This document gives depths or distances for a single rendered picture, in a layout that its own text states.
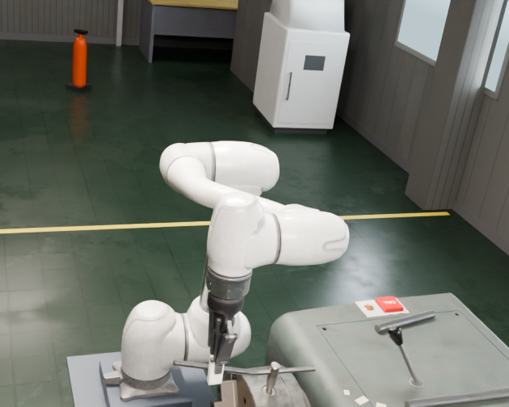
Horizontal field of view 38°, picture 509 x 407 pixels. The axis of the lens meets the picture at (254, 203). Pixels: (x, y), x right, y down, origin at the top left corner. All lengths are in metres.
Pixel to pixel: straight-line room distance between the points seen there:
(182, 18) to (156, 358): 6.94
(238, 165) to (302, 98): 5.04
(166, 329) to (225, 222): 0.89
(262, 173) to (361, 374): 0.58
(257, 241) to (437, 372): 0.69
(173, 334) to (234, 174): 0.58
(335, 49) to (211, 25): 2.49
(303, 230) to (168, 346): 0.92
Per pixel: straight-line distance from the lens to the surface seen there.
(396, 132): 6.84
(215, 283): 1.45
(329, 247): 1.46
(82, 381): 2.49
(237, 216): 1.37
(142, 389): 2.34
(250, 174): 1.94
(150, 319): 2.22
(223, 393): 1.80
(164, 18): 8.86
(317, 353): 1.85
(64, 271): 4.48
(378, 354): 1.90
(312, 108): 7.01
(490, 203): 5.73
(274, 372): 1.68
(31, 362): 3.79
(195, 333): 2.26
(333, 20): 6.94
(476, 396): 1.83
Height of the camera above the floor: 2.33
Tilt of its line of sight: 25 degrees down
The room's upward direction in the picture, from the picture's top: 8 degrees clockwise
